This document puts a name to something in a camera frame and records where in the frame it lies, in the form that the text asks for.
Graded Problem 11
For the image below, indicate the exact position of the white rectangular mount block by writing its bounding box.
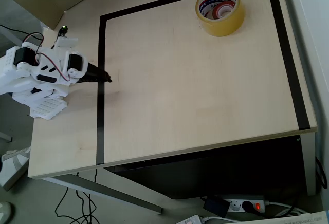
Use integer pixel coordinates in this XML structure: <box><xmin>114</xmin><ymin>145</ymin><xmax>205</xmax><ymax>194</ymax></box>
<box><xmin>54</xmin><ymin>36</ymin><xmax>79</xmax><ymax>48</ymax></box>

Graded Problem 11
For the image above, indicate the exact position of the black module with green LED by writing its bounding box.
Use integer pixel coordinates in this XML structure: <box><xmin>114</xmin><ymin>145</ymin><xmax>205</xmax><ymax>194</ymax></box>
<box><xmin>57</xmin><ymin>25</ymin><xmax>69</xmax><ymax>38</ymax></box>

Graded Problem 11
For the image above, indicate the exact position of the yellow packing tape roll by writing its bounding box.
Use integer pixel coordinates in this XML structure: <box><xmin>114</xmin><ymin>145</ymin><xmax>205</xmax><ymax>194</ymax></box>
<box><xmin>195</xmin><ymin>0</ymin><xmax>246</xmax><ymax>38</ymax></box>

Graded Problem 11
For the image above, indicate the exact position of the grey upright table leg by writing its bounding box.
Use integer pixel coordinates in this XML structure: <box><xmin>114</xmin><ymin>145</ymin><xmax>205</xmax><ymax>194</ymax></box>
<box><xmin>299</xmin><ymin>133</ymin><xmax>317</xmax><ymax>197</ymax></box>

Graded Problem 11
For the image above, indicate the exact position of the grey slanted table leg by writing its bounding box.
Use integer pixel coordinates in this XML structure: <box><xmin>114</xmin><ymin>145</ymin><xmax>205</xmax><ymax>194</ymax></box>
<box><xmin>42</xmin><ymin>169</ymin><xmax>163</xmax><ymax>215</ymax></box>

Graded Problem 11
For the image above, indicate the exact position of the white power strip red switch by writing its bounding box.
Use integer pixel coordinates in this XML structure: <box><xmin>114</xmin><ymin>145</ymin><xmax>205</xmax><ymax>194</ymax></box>
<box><xmin>220</xmin><ymin>195</ymin><xmax>266</xmax><ymax>215</ymax></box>

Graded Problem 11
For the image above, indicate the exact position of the white grey sneaker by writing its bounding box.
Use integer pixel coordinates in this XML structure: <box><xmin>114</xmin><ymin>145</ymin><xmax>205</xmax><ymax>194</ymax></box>
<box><xmin>0</xmin><ymin>146</ymin><xmax>32</xmax><ymax>192</ymax></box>

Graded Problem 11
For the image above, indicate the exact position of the white printed paper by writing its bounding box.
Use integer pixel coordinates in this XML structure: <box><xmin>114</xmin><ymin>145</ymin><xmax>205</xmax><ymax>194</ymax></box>
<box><xmin>226</xmin><ymin>210</ymin><xmax>329</xmax><ymax>224</ymax></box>

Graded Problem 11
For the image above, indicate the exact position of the red tape roll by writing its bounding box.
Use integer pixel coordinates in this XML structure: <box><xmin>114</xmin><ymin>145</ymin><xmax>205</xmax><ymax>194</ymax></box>
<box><xmin>208</xmin><ymin>2</ymin><xmax>237</xmax><ymax>19</ymax></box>

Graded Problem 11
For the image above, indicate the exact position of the grey metal bar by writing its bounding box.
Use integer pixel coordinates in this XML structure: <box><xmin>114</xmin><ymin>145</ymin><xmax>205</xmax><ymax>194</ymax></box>
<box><xmin>0</xmin><ymin>130</ymin><xmax>13</xmax><ymax>143</ymax></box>

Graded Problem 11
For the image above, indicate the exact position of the black floor cable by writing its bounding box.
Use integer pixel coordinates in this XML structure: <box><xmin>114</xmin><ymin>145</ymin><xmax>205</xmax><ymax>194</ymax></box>
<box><xmin>76</xmin><ymin>169</ymin><xmax>100</xmax><ymax>224</ymax></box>
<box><xmin>56</xmin><ymin>186</ymin><xmax>89</xmax><ymax>224</ymax></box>

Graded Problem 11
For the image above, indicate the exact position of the white power cable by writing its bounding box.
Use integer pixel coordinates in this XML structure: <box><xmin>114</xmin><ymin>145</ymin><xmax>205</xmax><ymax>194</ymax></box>
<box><xmin>264</xmin><ymin>200</ymin><xmax>310</xmax><ymax>217</ymax></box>

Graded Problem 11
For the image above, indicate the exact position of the white shoe toe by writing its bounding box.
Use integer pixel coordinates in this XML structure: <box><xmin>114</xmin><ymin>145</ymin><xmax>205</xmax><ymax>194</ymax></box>
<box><xmin>0</xmin><ymin>201</ymin><xmax>15</xmax><ymax>224</ymax></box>

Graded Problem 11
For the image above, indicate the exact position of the black round plug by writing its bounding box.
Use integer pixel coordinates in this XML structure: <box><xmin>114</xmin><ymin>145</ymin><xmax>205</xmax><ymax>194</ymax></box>
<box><xmin>241</xmin><ymin>200</ymin><xmax>255</xmax><ymax>213</ymax></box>

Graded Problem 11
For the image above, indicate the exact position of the white grid base plate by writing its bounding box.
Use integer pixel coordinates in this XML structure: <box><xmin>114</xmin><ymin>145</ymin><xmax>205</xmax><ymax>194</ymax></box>
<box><xmin>29</xmin><ymin>97</ymin><xmax>68</xmax><ymax>120</ymax></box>

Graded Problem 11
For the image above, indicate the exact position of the white switch box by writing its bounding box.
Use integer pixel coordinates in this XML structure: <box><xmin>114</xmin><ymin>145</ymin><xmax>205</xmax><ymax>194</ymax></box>
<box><xmin>175</xmin><ymin>214</ymin><xmax>204</xmax><ymax>224</ymax></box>

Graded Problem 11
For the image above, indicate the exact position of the black power adapter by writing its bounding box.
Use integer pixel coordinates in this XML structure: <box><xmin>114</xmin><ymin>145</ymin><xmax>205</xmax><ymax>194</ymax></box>
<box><xmin>203</xmin><ymin>195</ymin><xmax>230</xmax><ymax>218</ymax></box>

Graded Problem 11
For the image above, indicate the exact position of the thin black cable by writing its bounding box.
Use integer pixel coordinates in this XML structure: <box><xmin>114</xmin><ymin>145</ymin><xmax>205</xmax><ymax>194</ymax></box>
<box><xmin>0</xmin><ymin>24</ymin><xmax>29</xmax><ymax>34</ymax></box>

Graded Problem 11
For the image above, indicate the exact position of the red servo wire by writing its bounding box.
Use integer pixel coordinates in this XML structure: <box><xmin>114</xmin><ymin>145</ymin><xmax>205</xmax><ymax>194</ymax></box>
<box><xmin>22</xmin><ymin>33</ymin><xmax>45</xmax><ymax>46</ymax></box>
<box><xmin>34</xmin><ymin>52</ymin><xmax>71</xmax><ymax>82</ymax></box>

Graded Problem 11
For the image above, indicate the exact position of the black looped cable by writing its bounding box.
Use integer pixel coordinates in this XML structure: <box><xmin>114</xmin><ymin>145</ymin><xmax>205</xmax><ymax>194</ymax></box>
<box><xmin>314</xmin><ymin>155</ymin><xmax>328</xmax><ymax>190</ymax></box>

